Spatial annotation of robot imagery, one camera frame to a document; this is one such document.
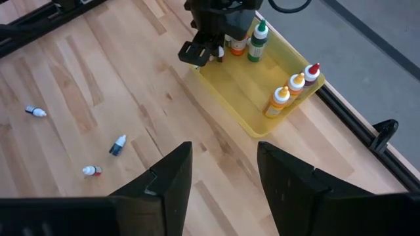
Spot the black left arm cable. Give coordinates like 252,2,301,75
267,0,312,14

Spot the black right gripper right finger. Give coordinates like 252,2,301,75
257,141,420,236

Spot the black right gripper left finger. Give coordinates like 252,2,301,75
0,141,194,236

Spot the small blue food colouring bottle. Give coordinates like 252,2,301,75
108,134,127,157

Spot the large green food colouring bottle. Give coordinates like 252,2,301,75
247,18,270,63

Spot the large yellow food colouring bottle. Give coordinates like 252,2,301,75
263,85,291,119
285,72,306,108

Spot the small red food colouring bottle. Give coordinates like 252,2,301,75
81,165,103,178

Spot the large purple food colouring bottle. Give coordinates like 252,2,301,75
300,62,321,99

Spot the yellow translucent plastic bin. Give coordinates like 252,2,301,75
192,16,326,138

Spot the black frame clamp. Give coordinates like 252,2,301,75
369,119,400,155

